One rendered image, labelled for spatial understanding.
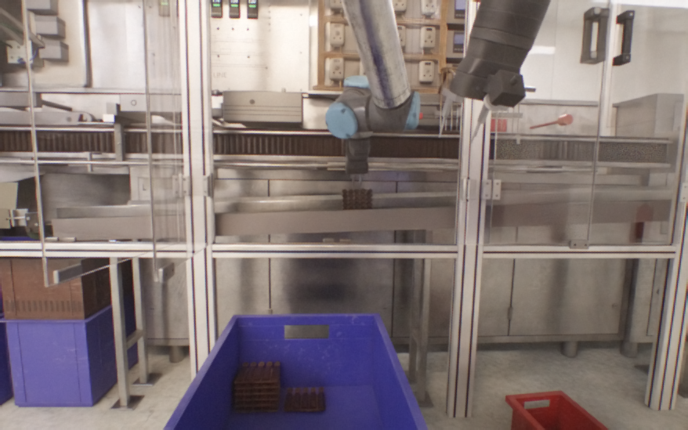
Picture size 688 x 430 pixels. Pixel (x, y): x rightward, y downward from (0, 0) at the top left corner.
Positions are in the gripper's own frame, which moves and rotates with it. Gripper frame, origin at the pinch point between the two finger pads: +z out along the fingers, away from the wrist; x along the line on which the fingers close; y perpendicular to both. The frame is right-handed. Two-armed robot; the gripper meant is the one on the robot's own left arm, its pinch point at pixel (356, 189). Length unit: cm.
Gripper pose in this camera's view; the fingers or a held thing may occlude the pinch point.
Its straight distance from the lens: 119.2
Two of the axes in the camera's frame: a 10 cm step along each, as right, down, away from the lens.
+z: -0.1, 7.5, 6.7
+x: -10.0, 0.3, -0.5
